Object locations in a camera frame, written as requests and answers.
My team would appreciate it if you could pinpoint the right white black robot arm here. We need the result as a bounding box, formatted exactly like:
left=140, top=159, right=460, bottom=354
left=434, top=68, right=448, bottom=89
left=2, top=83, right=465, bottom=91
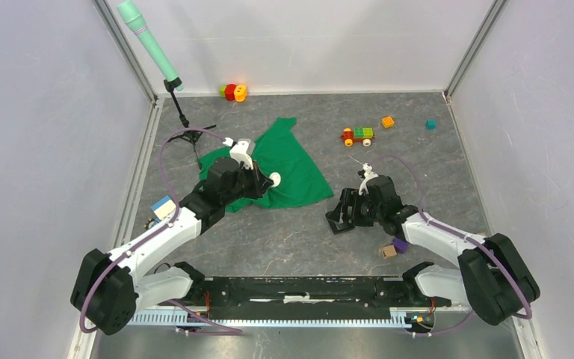
left=325, top=177, right=540, bottom=325

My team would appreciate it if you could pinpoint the mint green microphone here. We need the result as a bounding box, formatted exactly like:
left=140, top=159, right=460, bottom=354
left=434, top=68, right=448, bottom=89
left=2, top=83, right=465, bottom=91
left=117, top=1, right=183, bottom=92

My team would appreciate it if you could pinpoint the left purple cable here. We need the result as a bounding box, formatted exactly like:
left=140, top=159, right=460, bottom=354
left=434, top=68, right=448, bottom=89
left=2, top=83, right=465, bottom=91
left=78, top=127, right=244, bottom=337

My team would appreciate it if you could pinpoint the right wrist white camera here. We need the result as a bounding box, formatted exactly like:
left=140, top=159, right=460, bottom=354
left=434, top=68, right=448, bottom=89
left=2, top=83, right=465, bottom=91
left=358, top=162, right=379, bottom=196

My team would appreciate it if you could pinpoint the black tripod stand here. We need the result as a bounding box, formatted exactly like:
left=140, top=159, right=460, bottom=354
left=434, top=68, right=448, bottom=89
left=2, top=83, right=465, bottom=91
left=163, top=77, right=203, bottom=170

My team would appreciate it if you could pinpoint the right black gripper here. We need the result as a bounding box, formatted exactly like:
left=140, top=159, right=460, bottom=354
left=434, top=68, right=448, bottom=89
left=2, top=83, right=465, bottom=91
left=327, top=187, right=383, bottom=227

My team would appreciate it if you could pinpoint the green t-shirt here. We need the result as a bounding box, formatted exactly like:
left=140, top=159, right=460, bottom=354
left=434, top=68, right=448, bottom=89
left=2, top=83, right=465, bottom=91
left=197, top=117, right=335, bottom=214

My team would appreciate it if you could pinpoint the colourful toy brick train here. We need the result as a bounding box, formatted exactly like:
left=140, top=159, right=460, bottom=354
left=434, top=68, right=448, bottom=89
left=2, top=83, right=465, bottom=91
left=340, top=127, right=375, bottom=147

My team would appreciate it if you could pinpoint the orange toy brick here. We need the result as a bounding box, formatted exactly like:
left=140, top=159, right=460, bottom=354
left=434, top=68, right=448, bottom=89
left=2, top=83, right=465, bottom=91
left=380, top=116, right=395, bottom=129

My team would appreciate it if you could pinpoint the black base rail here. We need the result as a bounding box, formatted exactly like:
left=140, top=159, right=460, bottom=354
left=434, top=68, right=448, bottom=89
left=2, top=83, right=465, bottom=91
left=180, top=276, right=451, bottom=320

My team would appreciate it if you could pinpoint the tan wooden cube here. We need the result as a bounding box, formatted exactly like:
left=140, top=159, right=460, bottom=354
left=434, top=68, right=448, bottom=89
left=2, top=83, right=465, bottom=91
left=381, top=245, right=398, bottom=259

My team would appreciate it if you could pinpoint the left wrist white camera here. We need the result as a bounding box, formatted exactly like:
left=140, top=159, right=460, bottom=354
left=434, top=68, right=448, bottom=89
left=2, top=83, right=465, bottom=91
left=222, top=137, right=254, bottom=171

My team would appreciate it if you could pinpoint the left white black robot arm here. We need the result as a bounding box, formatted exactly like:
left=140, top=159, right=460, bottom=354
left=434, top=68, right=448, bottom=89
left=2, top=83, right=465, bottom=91
left=70, top=157, right=282, bottom=335

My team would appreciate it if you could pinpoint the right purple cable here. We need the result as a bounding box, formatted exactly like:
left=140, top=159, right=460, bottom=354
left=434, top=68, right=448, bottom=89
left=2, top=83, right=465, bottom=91
left=371, top=154, right=534, bottom=338

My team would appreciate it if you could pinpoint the teal cube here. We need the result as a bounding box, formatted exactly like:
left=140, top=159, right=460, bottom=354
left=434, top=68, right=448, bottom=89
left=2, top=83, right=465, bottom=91
left=425, top=119, right=436, bottom=130

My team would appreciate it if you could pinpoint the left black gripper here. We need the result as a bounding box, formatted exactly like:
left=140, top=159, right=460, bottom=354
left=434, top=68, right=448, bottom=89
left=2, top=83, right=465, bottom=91
left=222, top=159, right=274, bottom=206

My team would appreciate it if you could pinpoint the red green orange ring toy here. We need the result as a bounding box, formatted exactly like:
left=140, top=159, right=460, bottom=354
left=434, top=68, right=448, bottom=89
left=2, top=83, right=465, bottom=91
left=219, top=83, right=247, bottom=102

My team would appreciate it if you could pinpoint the wrist white camera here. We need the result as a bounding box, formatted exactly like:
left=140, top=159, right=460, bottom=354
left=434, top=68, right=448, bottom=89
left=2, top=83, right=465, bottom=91
left=222, top=137, right=254, bottom=171
left=358, top=162, right=379, bottom=196

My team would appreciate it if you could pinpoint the black square tray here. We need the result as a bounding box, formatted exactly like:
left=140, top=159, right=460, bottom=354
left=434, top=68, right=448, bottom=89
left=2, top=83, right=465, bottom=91
left=325, top=211, right=354, bottom=235

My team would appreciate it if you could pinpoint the purple cube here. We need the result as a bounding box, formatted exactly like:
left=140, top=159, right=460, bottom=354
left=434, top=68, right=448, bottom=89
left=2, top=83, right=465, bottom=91
left=391, top=237, right=410, bottom=254

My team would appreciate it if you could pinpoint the round orange green badge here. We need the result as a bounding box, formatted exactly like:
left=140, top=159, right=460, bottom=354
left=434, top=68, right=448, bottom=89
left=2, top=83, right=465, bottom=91
left=269, top=172, right=281, bottom=188

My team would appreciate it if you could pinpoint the purple cable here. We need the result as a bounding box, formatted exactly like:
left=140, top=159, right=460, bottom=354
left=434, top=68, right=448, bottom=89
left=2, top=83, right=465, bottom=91
left=78, top=127, right=244, bottom=337
left=371, top=154, right=534, bottom=338

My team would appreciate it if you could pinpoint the blue white block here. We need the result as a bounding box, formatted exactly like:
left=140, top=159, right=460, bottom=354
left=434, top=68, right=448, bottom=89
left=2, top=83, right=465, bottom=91
left=143, top=196, right=176, bottom=230

